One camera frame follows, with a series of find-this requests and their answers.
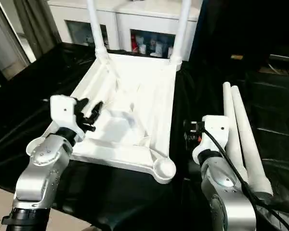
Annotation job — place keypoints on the small tan label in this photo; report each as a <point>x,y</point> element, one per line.
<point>236,57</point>

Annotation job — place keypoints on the black work mat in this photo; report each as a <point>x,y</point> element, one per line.
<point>135,197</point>

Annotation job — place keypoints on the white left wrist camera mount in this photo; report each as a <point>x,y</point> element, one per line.
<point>62,113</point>

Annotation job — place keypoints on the white glass-door cabinet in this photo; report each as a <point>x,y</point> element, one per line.
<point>147,21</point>

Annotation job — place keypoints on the white plastic table top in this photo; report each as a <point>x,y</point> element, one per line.
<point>135,84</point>

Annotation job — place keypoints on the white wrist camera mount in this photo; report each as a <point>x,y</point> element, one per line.
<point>216,134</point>
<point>62,113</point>

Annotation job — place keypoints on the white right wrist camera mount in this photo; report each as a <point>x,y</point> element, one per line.
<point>216,134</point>

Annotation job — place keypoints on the grey curtain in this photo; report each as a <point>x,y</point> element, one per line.
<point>38,29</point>

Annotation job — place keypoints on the large black case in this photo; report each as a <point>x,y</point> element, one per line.
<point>243,24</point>

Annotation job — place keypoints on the white plastic table leg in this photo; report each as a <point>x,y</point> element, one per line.
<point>181,36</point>
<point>228,115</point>
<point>250,144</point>
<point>96,29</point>

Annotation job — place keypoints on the long grey metal bar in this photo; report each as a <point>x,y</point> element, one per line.
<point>284,59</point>

